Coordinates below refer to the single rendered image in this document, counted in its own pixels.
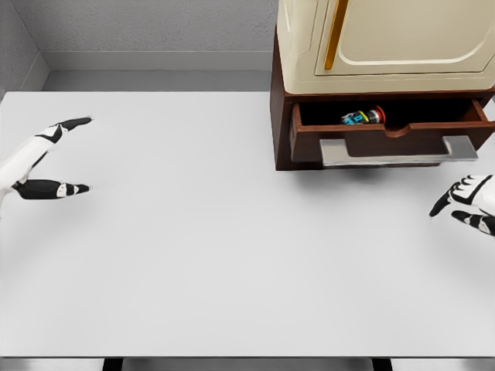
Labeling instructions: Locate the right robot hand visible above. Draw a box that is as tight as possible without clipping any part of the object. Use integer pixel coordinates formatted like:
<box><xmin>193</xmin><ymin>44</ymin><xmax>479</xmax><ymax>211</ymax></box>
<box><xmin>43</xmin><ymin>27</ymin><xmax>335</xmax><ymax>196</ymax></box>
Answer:
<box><xmin>428</xmin><ymin>174</ymin><xmax>495</xmax><ymax>237</ymax></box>

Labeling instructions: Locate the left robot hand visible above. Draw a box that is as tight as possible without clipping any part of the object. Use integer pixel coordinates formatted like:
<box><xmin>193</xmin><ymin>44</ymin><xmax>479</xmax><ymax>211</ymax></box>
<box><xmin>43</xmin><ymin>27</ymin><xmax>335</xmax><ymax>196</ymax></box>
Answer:
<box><xmin>0</xmin><ymin>117</ymin><xmax>94</xmax><ymax>206</ymax></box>

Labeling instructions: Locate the brown drawer with grey handle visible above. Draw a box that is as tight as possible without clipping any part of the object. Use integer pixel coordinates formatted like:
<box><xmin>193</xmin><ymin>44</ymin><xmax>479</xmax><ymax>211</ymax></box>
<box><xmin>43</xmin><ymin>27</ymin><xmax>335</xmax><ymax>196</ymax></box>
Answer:
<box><xmin>289</xmin><ymin>97</ymin><xmax>495</xmax><ymax>168</ymax></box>

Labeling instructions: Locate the cream cabinet with gold handle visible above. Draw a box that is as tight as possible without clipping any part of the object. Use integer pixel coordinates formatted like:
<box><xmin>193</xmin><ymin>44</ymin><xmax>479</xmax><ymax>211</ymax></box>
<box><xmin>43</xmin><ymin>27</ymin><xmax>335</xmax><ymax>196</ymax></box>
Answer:
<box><xmin>276</xmin><ymin>0</ymin><xmax>495</xmax><ymax>96</ymax></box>

